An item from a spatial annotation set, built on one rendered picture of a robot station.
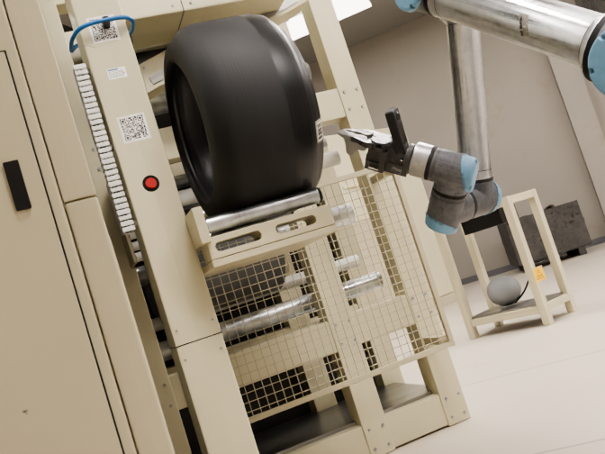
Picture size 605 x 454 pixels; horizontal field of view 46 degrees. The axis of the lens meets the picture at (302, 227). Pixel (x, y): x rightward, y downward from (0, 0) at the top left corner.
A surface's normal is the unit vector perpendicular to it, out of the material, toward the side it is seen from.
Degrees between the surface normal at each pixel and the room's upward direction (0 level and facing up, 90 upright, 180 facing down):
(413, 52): 90
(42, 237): 90
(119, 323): 90
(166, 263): 90
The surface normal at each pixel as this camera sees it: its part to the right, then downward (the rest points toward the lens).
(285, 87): 0.31, -0.11
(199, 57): -0.53, -0.26
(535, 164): -0.31, 0.03
